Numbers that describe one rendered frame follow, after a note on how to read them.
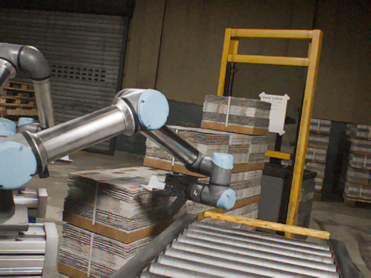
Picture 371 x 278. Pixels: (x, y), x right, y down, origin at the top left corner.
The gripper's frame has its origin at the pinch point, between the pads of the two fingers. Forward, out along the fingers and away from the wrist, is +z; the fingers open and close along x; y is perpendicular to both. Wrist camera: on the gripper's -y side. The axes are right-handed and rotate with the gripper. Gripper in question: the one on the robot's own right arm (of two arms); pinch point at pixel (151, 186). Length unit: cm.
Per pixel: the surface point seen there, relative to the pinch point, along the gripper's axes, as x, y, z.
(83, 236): 2.4, -28.5, 31.5
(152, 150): -53, 7, 43
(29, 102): -403, 9, 630
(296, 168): -168, 0, 0
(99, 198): 2.0, -10.2, 25.1
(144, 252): 49, -5, -37
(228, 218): 0.4, -4.3, -35.0
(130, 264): 58, -5, -41
